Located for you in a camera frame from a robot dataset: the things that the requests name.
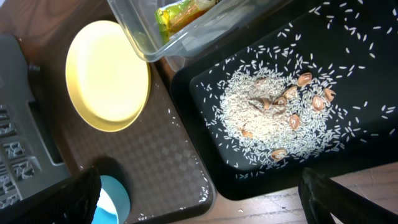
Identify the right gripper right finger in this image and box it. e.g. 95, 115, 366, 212
298, 168, 397, 223

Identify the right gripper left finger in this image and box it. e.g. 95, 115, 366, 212
1, 166, 101, 224

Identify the light blue bowl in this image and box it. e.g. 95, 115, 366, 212
91, 175, 131, 224

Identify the yellow plate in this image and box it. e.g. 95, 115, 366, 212
65, 20, 151, 133

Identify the green orange snack wrapper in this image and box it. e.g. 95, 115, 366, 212
155, 0, 221, 44

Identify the grey plastic dishwasher rack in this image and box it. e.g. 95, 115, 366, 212
1, 34, 70, 209

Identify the dark brown serving tray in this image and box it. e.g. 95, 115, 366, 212
29, 65, 215, 223

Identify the pile of rice scraps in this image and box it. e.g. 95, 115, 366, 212
192, 62, 352, 167

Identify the black rectangular tray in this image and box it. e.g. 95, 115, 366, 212
170, 1, 397, 200

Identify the clear plastic bin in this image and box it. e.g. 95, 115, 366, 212
108, 0, 280, 71

